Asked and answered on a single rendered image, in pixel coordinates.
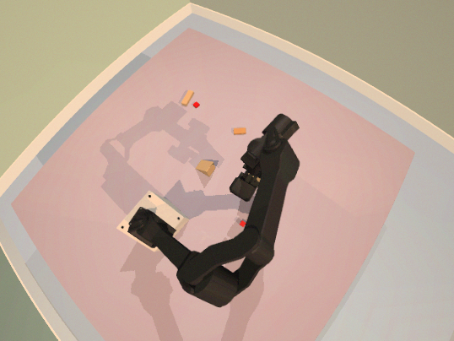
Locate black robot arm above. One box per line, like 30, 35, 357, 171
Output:
127, 113, 300, 308

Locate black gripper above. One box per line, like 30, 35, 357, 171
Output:
230, 164, 262, 202

